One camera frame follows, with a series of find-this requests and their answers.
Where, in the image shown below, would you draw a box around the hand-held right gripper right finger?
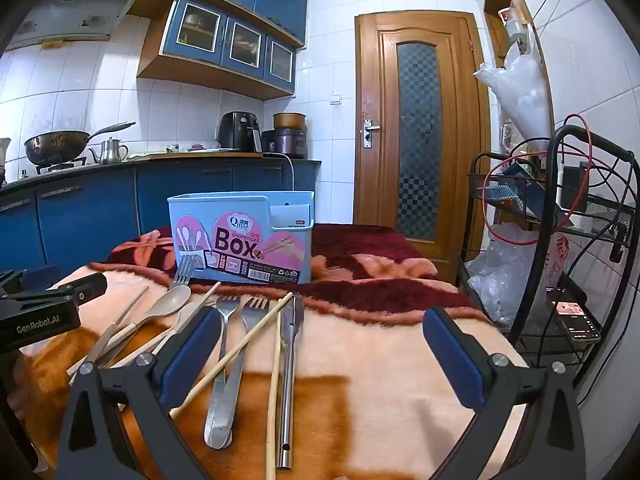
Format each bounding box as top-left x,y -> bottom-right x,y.
422,306 -> 588,480

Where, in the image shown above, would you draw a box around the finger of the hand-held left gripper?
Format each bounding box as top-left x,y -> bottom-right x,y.
47,272 -> 109,307

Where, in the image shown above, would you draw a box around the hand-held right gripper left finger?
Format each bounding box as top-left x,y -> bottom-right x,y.
55,305 -> 223,480

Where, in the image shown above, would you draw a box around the beige spoon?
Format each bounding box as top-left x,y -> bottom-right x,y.
67,285 -> 193,376
100,301 -> 208,368

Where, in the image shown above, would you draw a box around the steel fork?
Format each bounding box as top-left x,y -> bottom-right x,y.
215,297 -> 271,448
204,295 -> 242,450
172,255 -> 196,291

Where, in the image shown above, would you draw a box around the long steel utensil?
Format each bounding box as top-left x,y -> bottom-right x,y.
276,296 -> 305,471

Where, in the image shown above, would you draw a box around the light blue utensil box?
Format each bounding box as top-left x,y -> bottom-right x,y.
167,191 -> 315,285

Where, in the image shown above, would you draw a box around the blue lower cabinets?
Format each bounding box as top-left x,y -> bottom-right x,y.
0,159 -> 322,288

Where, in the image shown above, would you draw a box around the floral plush blanket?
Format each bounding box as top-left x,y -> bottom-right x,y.
15,224 -> 531,480

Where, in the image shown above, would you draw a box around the crumpled clear plastic bag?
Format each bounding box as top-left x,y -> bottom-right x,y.
464,224 -> 553,328

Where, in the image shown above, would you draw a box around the gas stove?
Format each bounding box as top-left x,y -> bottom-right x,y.
34,157 -> 89,175

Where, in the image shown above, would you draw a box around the black smartphone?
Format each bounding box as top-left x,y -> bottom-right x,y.
546,286 -> 601,347

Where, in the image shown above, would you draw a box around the steel kettle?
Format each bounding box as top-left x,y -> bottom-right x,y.
89,137 -> 130,165

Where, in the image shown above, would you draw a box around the black wok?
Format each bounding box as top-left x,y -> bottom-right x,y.
25,121 -> 137,167

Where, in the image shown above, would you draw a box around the blue packet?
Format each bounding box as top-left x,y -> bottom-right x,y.
497,160 -> 558,223

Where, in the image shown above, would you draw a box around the wooden door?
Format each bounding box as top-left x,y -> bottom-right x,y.
355,11 -> 492,282

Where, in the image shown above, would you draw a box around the black air fryer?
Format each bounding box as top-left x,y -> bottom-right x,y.
217,111 -> 262,154

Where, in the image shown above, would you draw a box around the dark rice cooker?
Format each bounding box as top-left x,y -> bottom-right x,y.
261,128 -> 308,160

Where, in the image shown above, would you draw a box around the brown pot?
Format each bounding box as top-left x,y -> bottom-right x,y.
273,112 -> 307,131

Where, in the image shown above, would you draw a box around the hanging clear plastic bag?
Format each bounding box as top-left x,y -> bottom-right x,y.
473,40 -> 552,153

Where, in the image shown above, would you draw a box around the grey range hood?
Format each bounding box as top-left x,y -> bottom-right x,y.
7,0 -> 157,52

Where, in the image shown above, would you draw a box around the black wire rack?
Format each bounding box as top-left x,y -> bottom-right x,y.
457,124 -> 640,398

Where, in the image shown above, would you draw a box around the red cable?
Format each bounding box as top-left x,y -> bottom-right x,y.
482,113 -> 607,247

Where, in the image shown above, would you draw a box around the white power cable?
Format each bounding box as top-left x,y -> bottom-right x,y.
262,152 -> 297,194

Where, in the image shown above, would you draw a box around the glass door wall cabinet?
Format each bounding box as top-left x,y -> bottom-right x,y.
136,0 -> 306,102

